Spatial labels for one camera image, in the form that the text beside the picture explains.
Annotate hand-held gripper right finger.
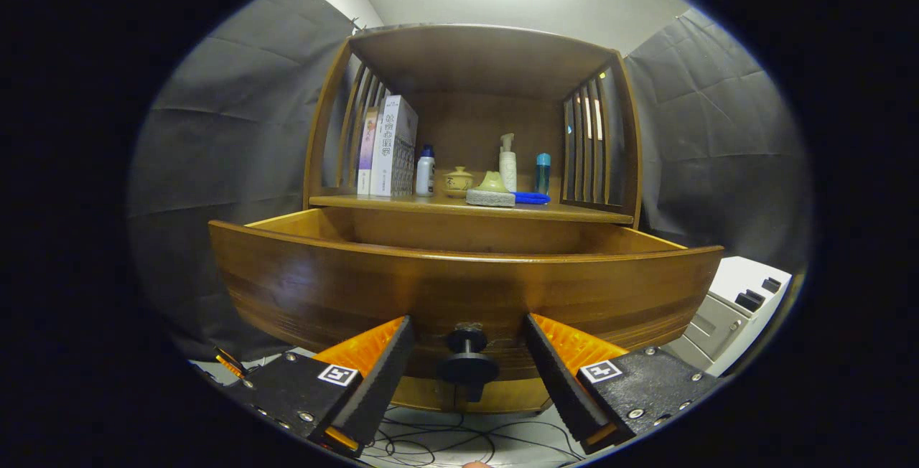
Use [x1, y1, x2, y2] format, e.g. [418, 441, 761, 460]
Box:
[523, 312, 720, 456]

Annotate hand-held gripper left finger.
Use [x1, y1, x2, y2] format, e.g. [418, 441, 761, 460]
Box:
[228, 314, 418, 459]

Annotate wooden drawer with black knob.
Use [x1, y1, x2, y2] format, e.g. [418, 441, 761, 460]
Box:
[208, 206, 726, 403]

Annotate wooden countertop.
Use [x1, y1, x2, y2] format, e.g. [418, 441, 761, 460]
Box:
[309, 193, 636, 225]

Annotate wooden cabinet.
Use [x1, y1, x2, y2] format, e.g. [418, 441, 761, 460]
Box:
[303, 23, 643, 415]

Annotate orange black tool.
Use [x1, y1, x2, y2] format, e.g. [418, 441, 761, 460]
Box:
[214, 346, 252, 380]

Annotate white storage unit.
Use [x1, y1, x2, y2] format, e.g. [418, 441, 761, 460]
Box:
[661, 256, 793, 378]

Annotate white bottle with blue cap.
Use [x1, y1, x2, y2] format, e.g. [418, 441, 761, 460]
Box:
[415, 144, 437, 198]

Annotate yellow lidded tea cup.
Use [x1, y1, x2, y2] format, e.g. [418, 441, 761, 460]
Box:
[443, 166, 475, 199]

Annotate white pump bottle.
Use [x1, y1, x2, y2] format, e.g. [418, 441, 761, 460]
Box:
[498, 133, 518, 192]

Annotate thin purple book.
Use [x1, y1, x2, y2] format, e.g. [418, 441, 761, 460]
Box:
[357, 108, 379, 196]

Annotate thick white book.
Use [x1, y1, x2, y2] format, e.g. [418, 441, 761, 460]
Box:
[369, 95, 419, 198]

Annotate black backdrop cloth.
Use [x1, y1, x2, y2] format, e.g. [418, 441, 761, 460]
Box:
[128, 0, 816, 365]

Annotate black floor cables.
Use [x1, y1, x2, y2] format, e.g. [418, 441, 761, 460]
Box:
[363, 411, 586, 468]

